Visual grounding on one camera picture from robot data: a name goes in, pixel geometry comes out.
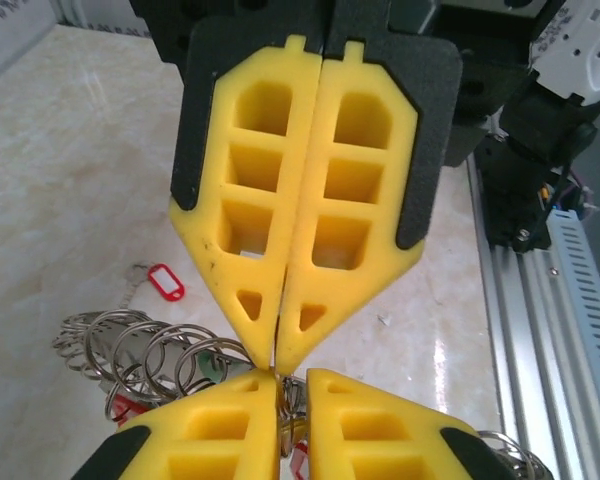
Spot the translucent key strap with rings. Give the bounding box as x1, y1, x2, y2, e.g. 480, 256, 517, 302
52, 307, 551, 480

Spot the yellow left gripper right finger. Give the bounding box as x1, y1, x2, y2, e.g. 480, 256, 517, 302
303, 366, 520, 480

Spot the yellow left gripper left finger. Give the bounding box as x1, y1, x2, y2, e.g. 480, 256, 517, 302
72, 372, 280, 480

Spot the grey slotted cable duct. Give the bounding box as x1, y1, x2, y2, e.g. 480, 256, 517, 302
549, 207, 600, 401

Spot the key with green tag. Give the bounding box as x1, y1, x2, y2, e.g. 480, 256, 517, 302
197, 352, 231, 381

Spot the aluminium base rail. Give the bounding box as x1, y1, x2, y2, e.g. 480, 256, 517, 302
467, 149, 600, 480

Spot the key with red tag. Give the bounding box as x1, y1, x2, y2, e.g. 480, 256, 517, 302
123, 261, 187, 307
112, 394, 151, 426

